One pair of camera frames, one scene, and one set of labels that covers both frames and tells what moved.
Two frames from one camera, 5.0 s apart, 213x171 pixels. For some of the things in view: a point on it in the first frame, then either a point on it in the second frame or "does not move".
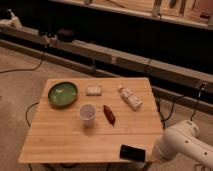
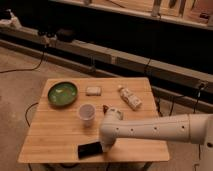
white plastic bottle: (131, 99) does not move
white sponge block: (93, 91) does not move
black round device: (66, 35) does not move
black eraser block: (132, 153) → (90, 149)
